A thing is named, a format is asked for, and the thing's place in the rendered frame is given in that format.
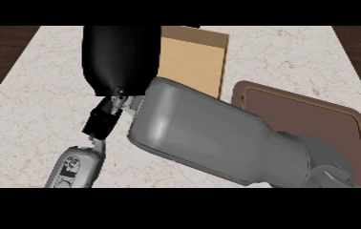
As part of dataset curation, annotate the brown tray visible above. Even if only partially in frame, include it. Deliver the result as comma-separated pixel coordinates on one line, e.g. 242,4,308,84
230,79,361,187

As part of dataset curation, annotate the cardboard box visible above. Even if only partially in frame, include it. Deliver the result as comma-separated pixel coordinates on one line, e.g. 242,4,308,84
158,26,231,100

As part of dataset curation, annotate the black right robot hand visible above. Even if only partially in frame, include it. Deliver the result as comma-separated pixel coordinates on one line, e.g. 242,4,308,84
81,25,165,97

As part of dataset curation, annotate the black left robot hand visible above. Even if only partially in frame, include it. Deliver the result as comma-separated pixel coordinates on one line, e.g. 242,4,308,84
81,96,126,141

